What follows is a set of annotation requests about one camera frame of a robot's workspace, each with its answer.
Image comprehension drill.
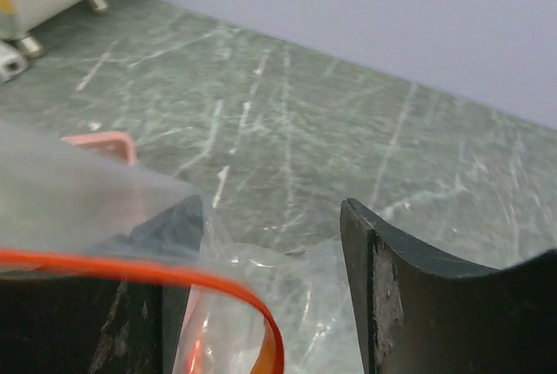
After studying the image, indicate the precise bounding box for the small white metal bracket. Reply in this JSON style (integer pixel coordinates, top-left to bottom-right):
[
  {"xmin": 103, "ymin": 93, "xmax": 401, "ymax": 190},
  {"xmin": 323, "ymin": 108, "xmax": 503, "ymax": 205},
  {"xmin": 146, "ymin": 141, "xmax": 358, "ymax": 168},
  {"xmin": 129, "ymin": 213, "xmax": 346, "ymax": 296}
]
[{"xmin": 0, "ymin": 41, "xmax": 28, "ymax": 83}]

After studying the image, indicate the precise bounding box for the clear bag orange zipper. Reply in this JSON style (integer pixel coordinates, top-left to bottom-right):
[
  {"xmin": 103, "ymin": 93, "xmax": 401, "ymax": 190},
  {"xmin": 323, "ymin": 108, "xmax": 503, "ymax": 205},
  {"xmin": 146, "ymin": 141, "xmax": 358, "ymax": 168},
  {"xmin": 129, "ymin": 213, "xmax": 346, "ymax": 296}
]
[{"xmin": 1, "ymin": 122, "xmax": 362, "ymax": 373}]

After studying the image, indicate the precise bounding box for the pink plastic basket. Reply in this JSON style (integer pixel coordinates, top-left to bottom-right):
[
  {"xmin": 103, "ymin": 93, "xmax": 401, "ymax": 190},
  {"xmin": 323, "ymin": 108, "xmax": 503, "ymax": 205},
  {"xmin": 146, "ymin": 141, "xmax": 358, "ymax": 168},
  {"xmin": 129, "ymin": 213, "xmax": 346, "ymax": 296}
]
[{"xmin": 62, "ymin": 130, "xmax": 137, "ymax": 165}]

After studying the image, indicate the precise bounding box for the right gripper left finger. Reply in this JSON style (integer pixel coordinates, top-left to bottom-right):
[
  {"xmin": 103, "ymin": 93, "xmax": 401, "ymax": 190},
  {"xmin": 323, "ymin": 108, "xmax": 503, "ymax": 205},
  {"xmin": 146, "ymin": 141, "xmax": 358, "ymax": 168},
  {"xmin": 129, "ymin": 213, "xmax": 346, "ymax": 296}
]
[{"xmin": 1, "ymin": 195, "xmax": 205, "ymax": 373}]

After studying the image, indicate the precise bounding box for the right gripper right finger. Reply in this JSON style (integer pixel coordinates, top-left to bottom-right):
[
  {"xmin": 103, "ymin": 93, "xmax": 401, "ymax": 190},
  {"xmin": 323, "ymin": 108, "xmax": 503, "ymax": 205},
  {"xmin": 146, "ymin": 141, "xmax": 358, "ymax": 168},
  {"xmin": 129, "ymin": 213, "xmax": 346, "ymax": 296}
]
[{"xmin": 339, "ymin": 198, "xmax": 556, "ymax": 373}]

